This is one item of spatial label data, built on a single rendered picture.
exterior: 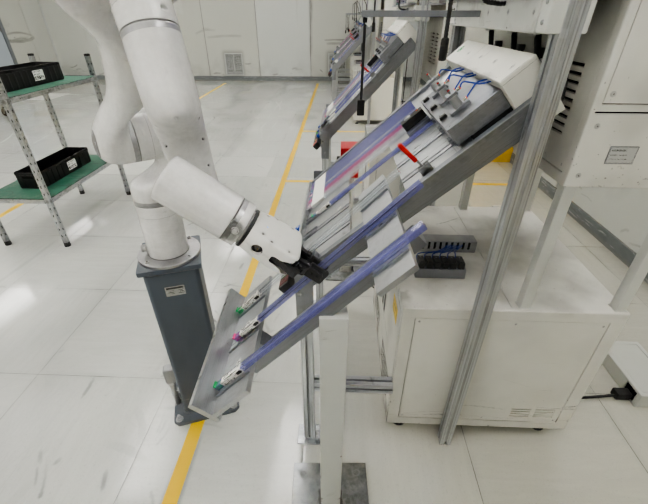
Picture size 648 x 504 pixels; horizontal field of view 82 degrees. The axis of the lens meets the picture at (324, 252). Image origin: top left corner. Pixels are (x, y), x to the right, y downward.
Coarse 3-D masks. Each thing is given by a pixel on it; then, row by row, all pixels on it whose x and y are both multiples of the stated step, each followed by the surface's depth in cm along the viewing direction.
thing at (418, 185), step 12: (408, 192) 63; (396, 204) 64; (384, 216) 65; (360, 228) 68; (372, 228) 66; (348, 240) 68; (336, 252) 69; (324, 264) 70; (300, 288) 73; (276, 300) 76; (264, 312) 77; (240, 336) 80
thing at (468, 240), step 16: (432, 240) 132; (448, 240) 132; (464, 240) 132; (368, 256) 187; (416, 256) 127; (432, 256) 122; (448, 256) 122; (416, 272) 120; (432, 272) 120; (448, 272) 120; (464, 272) 119; (304, 288) 101; (304, 304) 104; (352, 384) 122; (368, 384) 122; (384, 384) 122
